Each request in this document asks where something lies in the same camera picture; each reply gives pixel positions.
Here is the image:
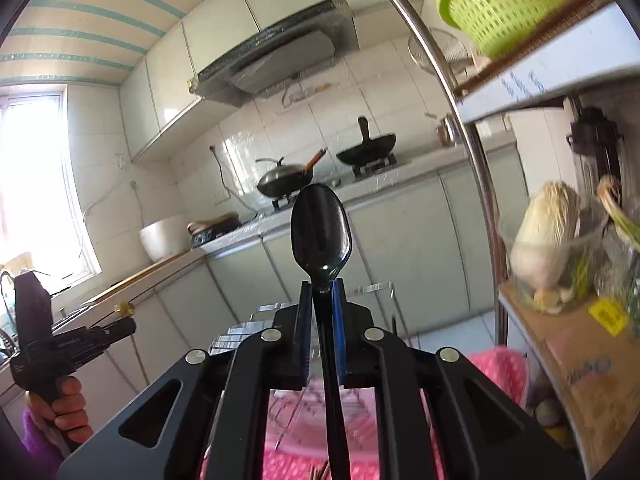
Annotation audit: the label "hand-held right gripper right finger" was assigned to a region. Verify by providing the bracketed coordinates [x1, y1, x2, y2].
[330, 278, 586, 480]

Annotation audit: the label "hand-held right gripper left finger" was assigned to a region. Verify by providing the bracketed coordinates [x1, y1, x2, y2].
[57, 281, 315, 480]

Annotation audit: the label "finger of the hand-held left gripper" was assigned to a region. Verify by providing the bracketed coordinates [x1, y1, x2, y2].
[99, 316, 137, 345]

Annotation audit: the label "wire utensil rack pink cups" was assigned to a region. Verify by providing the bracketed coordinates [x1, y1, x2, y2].
[207, 282, 416, 480]

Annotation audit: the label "black plastic spoon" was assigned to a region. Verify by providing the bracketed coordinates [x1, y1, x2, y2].
[291, 183, 353, 480]

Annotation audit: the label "person's left hand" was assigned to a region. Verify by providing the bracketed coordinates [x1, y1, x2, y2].
[25, 375, 94, 443]

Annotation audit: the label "wooden board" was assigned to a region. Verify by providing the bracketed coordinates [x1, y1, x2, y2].
[82, 250, 209, 307]

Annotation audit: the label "white round pot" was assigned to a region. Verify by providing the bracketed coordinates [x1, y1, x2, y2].
[139, 213, 194, 263]

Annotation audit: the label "pale green lower cabinets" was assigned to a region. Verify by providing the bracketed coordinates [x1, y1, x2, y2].
[0, 150, 531, 411]

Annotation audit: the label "pale green cabinets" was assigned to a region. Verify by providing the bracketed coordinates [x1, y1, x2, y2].
[0, 150, 531, 411]
[119, 0, 351, 164]

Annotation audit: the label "induction cooker with pan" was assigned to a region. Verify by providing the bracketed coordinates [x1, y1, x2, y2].
[187, 212, 242, 251]

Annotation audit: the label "black wok with lid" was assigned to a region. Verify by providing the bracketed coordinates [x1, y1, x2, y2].
[255, 147, 329, 199]

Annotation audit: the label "pink polka dot cloth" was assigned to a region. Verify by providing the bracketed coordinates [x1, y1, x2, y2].
[200, 347, 529, 480]

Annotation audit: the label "window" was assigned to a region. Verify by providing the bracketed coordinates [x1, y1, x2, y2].
[0, 85, 101, 292]

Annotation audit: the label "gas stove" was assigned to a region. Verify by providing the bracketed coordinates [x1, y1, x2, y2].
[270, 157, 402, 211]

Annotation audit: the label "clear plastic splash guard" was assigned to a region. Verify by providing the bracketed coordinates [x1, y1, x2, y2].
[222, 130, 282, 211]

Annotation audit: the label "black frying wok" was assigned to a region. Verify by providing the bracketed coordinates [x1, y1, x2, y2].
[336, 116, 398, 167]

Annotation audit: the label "clear plastic container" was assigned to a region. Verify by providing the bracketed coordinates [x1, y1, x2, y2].
[497, 200, 609, 317]

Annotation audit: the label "napa cabbage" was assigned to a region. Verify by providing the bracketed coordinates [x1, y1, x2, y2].
[510, 181, 584, 287]

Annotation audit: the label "brown small pot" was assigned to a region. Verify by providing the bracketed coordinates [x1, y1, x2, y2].
[425, 112, 451, 147]

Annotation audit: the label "cardboard sheet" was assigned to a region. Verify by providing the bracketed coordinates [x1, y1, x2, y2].
[500, 280, 640, 477]

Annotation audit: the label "metal shelf rack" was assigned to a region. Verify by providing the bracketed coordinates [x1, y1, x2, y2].
[360, 0, 640, 480]

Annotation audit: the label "range hood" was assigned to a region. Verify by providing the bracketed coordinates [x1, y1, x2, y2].
[189, 0, 361, 108]

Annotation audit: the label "bag of greens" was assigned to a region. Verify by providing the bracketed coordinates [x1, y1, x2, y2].
[595, 232, 640, 322]

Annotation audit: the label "pale green upper cabinets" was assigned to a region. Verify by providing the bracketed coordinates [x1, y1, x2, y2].
[119, 0, 351, 164]

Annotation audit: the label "metal skimmer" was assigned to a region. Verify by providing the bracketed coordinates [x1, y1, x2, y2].
[407, 27, 474, 79]

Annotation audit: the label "black blender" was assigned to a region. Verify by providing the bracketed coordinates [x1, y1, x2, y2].
[566, 106, 625, 202]

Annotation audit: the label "green plastic basket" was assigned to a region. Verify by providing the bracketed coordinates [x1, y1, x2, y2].
[436, 0, 584, 60]

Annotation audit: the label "black power cable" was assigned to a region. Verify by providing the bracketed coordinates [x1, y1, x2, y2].
[209, 145, 262, 217]

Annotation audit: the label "clear wall shelf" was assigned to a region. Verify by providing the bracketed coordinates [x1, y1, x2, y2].
[277, 80, 342, 111]

